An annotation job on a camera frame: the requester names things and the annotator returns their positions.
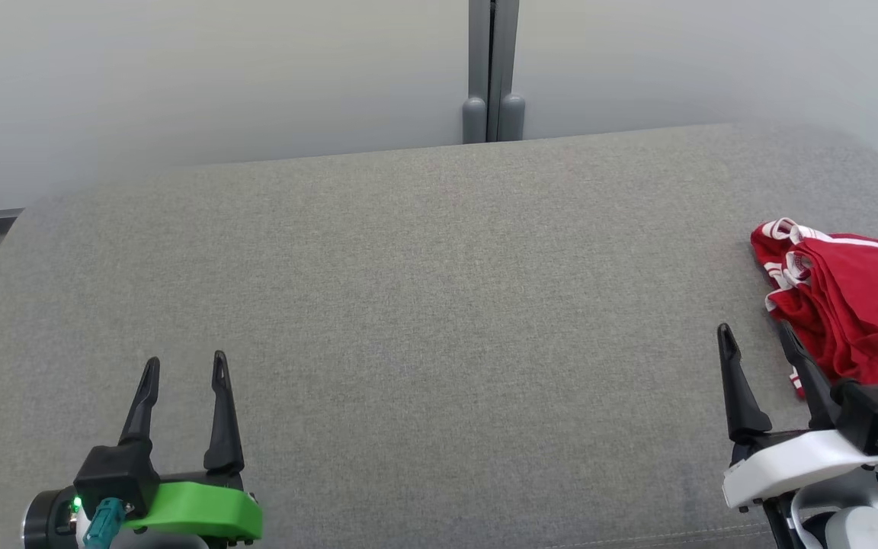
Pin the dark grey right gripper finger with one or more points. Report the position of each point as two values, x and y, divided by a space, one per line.
820 400
742 412

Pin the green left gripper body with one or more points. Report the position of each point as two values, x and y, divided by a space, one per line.
203 511

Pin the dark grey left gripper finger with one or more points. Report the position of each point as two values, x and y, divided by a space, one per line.
224 435
142 412

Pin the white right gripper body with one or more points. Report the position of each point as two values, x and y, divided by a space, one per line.
797 465

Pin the red Bulls basketball jersey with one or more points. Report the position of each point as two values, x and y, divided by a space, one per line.
770 252

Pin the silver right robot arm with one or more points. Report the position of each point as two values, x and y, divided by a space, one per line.
858 534

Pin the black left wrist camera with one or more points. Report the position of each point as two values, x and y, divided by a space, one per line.
115 476

